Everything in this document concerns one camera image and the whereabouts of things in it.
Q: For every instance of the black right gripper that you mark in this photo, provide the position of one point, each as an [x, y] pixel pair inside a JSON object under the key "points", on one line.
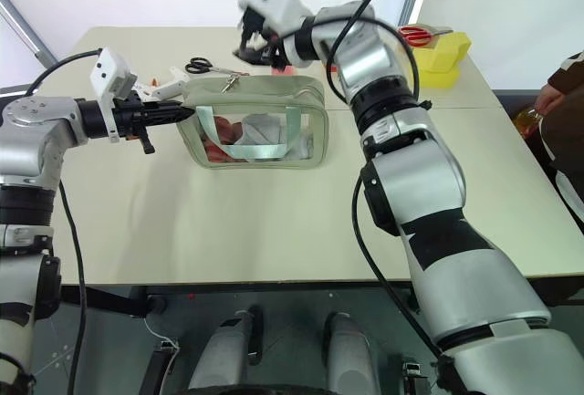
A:
{"points": [[255, 21]]}

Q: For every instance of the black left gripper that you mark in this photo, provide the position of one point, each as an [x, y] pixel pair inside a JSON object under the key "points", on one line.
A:
{"points": [[130, 117]]}

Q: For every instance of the clear green-trimmed zipper pouch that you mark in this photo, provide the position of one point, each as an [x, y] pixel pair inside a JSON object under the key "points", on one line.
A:
{"points": [[255, 162]]}

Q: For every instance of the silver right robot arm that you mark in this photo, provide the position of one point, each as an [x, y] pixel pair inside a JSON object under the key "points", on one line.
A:
{"points": [[424, 171]]}

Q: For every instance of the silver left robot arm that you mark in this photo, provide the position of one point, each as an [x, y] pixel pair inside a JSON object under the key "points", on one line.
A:
{"points": [[36, 139]]}

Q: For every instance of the red cloth inside pouch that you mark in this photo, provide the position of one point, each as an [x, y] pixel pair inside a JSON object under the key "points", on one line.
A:
{"points": [[223, 132]]}

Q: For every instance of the grey cloth inside pouch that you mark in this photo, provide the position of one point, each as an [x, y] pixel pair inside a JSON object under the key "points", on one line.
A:
{"points": [[262, 128]]}

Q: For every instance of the bystander bare hand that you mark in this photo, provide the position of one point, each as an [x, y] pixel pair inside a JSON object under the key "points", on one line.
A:
{"points": [[549, 98]]}

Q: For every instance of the white plastic tool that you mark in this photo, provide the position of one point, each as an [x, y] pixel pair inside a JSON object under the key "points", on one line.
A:
{"points": [[171, 87]]}

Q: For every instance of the small pink block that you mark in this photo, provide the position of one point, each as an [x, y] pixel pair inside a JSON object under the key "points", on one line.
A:
{"points": [[283, 69]]}

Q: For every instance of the grey metal pole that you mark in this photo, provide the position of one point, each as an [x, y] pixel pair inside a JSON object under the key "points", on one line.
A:
{"points": [[25, 28]]}

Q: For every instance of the yellow plastic box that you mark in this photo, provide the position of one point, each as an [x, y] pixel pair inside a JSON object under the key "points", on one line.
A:
{"points": [[440, 59]]}

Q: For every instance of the grey robot left leg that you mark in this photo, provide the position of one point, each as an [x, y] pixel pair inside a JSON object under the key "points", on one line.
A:
{"points": [[223, 354]]}

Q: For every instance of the grey robot leg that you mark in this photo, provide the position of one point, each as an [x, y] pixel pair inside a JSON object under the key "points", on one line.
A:
{"points": [[223, 354], [349, 354]]}

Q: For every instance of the amber glass bottle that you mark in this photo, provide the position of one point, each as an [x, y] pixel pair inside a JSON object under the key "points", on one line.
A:
{"points": [[529, 122]]}

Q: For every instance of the grey robot right leg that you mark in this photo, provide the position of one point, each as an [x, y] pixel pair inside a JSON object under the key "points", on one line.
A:
{"points": [[349, 354]]}

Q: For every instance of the person in brown white clothing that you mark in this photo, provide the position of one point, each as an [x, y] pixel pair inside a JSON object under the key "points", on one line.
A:
{"points": [[568, 139]]}

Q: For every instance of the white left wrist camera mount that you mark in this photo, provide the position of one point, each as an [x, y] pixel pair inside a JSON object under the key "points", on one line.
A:
{"points": [[111, 73]]}

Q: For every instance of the black table frame bar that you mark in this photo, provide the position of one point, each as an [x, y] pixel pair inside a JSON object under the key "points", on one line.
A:
{"points": [[114, 301]]}

